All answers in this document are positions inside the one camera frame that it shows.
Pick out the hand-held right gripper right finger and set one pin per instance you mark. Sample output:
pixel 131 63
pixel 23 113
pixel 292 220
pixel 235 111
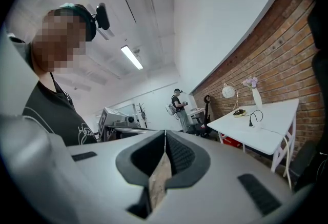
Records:
pixel 217 192

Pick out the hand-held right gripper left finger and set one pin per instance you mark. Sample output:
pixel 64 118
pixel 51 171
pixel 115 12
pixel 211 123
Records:
pixel 107 184

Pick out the white globe desk lamp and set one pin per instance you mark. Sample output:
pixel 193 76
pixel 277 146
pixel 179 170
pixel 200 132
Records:
pixel 228 91

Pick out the red box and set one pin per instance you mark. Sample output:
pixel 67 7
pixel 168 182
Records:
pixel 232 141

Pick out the black workbench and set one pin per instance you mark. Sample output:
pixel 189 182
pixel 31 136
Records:
pixel 123 132

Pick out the black office chair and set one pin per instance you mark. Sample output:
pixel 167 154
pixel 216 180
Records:
pixel 202 128

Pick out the grey machine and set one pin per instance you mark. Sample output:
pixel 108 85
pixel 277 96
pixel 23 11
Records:
pixel 112 115

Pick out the black coat rack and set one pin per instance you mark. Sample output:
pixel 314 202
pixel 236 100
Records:
pixel 141 114

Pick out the black scooter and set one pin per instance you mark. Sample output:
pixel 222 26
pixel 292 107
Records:
pixel 206 112

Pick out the person's black t-shirt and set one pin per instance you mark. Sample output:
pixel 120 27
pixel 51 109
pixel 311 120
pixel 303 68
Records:
pixel 51 115

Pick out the white table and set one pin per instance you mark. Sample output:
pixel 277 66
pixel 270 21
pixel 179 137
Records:
pixel 276 115

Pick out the white vase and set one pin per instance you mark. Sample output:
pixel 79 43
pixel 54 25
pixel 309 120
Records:
pixel 257 101

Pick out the purple flowers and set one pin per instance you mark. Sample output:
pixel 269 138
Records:
pixel 249 81

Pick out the long ceiling light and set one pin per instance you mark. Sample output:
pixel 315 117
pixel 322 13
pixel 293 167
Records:
pixel 132 57

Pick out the person's head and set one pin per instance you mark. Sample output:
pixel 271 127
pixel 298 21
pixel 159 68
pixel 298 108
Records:
pixel 56 43

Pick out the pale green hair clip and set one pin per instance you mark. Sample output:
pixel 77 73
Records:
pixel 68 5

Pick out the black head camera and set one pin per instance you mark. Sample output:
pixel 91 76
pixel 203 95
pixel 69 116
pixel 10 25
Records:
pixel 102 16

